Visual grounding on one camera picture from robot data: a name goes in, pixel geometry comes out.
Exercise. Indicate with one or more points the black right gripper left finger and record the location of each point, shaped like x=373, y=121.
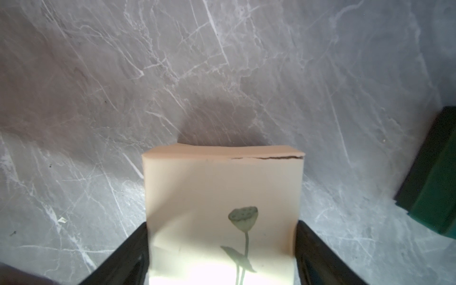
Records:
x=128, y=265

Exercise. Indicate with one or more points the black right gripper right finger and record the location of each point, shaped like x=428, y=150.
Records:
x=317, y=263

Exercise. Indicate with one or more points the cream booklet with flower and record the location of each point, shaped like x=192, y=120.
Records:
x=222, y=215

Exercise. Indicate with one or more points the green jewelry box lid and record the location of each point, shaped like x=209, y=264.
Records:
x=428, y=193

